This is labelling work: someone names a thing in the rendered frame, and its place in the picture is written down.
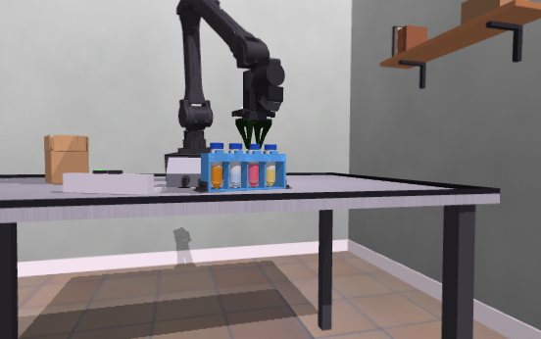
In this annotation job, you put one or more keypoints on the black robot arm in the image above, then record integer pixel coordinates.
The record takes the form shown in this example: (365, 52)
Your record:
(261, 80)

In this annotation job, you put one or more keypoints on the blue tube rack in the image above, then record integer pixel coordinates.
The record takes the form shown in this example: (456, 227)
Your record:
(238, 156)

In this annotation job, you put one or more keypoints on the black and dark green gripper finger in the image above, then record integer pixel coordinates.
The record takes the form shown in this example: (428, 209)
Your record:
(249, 128)
(265, 125)

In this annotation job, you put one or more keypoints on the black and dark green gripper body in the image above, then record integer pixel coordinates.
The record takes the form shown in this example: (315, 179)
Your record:
(255, 115)

